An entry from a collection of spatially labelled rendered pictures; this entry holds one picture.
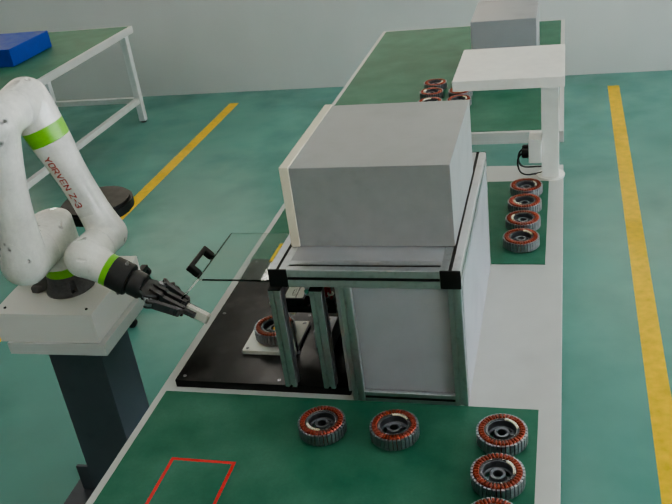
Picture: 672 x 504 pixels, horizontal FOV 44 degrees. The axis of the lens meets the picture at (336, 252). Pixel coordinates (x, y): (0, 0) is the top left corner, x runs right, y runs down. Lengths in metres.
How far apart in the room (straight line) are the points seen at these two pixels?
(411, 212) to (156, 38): 5.73
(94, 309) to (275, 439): 0.77
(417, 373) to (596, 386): 1.42
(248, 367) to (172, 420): 0.24
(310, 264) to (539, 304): 0.75
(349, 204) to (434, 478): 0.63
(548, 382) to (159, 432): 0.95
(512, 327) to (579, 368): 1.14
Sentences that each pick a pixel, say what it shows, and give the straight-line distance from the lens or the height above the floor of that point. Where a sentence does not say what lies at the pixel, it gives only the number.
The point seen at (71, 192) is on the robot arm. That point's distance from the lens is 2.43.
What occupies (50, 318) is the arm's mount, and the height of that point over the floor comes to 0.83.
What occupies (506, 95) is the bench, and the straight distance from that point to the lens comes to 4.05.
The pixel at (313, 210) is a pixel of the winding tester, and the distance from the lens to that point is 1.95.
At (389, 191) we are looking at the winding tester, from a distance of 1.89.
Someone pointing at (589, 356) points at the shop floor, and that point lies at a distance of 3.49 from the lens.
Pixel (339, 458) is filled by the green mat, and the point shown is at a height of 0.75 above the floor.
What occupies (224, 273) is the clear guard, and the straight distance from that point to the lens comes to 2.06.
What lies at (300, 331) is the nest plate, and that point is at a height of 0.78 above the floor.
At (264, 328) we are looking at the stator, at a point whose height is 0.80.
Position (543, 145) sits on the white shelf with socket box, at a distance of 3.10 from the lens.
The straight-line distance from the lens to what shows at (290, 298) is 2.19.
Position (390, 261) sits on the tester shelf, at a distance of 1.89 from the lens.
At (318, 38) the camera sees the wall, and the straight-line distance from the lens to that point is 6.98.
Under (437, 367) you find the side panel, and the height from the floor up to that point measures 0.85.
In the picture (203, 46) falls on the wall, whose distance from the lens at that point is 7.32.
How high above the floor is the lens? 2.02
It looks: 28 degrees down
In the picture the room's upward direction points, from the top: 8 degrees counter-clockwise
